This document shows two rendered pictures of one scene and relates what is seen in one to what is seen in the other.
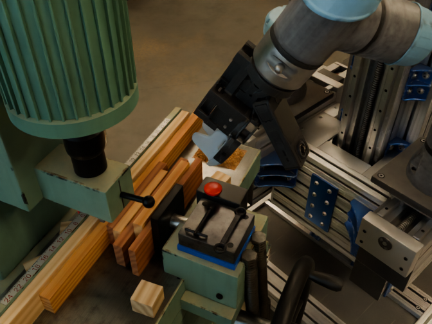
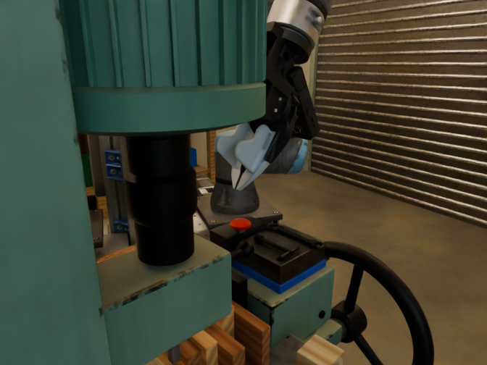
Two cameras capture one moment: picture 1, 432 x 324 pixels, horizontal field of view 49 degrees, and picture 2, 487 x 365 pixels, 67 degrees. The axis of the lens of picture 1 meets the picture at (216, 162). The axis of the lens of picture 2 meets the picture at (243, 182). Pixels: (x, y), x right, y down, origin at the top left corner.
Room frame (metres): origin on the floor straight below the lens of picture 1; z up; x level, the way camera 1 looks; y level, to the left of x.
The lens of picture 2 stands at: (0.37, 0.44, 1.24)
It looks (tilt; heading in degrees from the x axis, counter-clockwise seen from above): 18 degrees down; 292
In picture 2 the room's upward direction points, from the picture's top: straight up
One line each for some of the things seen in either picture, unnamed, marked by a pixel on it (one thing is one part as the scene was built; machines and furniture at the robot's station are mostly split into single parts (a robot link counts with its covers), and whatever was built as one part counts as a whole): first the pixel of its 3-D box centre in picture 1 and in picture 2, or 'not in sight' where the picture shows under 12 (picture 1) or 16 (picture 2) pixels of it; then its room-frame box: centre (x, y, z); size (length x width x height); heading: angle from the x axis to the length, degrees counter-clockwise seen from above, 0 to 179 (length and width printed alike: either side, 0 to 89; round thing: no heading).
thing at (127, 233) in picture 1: (155, 207); (176, 316); (0.60, 0.11, 0.93); 0.24 x 0.02 x 0.05; 156
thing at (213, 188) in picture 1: (213, 188); (240, 224); (0.55, 0.00, 1.02); 0.03 x 0.03 x 0.01
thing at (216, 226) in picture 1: (219, 218); (267, 245); (0.52, -0.01, 0.99); 0.13 x 0.11 x 0.06; 156
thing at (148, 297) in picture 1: (147, 298); (319, 363); (0.41, 0.11, 0.92); 0.04 x 0.04 x 0.03; 69
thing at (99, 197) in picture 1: (86, 184); (150, 303); (0.56, 0.21, 1.03); 0.14 x 0.07 x 0.09; 66
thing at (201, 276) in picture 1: (216, 249); (267, 291); (0.51, 0.00, 0.91); 0.15 x 0.14 x 0.09; 156
